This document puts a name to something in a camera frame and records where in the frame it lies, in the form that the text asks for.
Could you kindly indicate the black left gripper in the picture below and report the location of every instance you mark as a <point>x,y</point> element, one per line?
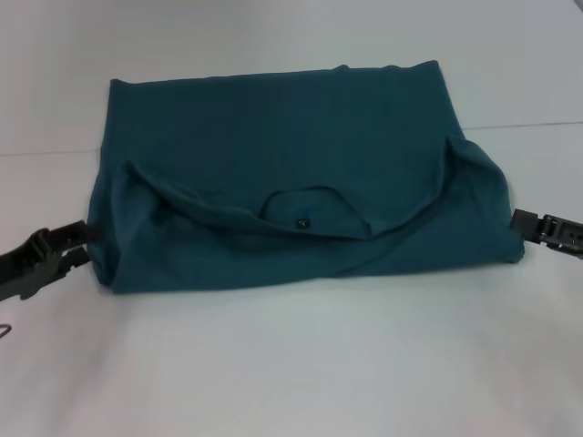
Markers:
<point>27,261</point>

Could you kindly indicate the teal T-shirt with FREE print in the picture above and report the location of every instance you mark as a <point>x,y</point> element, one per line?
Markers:
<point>291,182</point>

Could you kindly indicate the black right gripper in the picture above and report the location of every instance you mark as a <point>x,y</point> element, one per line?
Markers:
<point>562,234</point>

